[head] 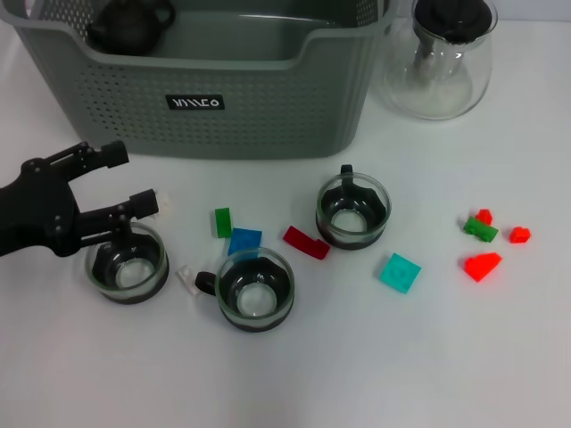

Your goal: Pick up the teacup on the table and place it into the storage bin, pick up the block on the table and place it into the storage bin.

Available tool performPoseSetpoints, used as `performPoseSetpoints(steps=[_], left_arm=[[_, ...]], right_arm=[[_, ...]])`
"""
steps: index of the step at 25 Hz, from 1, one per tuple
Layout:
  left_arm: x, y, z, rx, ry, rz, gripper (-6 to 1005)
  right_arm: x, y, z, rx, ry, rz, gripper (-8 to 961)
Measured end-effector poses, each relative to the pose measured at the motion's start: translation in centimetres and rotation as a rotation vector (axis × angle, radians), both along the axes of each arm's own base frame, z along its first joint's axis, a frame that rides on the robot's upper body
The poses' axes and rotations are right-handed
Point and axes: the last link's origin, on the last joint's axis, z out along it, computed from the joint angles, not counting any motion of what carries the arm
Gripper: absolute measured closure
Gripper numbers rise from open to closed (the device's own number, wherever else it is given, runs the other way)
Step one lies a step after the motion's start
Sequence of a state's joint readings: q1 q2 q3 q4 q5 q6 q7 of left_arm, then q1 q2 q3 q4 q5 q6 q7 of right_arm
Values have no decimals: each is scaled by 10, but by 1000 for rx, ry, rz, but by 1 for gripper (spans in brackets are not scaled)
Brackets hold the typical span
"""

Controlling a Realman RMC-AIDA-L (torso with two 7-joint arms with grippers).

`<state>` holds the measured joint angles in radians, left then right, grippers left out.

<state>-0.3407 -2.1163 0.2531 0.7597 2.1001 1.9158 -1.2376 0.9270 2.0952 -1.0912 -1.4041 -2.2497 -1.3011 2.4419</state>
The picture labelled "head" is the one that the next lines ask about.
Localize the glass teacup black base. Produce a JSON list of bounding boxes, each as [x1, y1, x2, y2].
[[315, 164, 392, 251], [84, 221, 170, 307], [194, 247, 295, 333]]

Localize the teal square toy plate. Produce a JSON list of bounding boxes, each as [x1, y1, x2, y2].
[[377, 252, 423, 295]]

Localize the blue square toy plate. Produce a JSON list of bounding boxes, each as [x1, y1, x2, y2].
[[228, 226, 263, 258]]

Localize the black carafe lid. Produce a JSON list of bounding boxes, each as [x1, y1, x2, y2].
[[412, 0, 499, 45]]

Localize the red sloped toy brick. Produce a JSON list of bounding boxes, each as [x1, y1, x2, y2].
[[463, 251, 503, 283]]

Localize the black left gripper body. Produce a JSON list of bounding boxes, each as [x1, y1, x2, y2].
[[0, 155, 86, 259]]

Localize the dark clay teapot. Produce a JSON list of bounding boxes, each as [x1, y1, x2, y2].
[[85, 0, 176, 57]]

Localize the dark red toy brick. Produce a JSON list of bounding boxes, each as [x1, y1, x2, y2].
[[282, 225, 331, 259]]

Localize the grey-green perforated storage bin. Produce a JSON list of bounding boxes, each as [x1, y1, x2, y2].
[[0, 0, 402, 161]]

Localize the clear glass carafe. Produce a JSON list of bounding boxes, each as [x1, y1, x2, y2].
[[377, 0, 499, 121]]

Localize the small green toy brick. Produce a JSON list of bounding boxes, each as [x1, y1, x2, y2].
[[462, 216, 500, 244]]

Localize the green translucent toy brick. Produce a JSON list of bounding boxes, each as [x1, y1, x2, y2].
[[213, 207, 234, 240]]

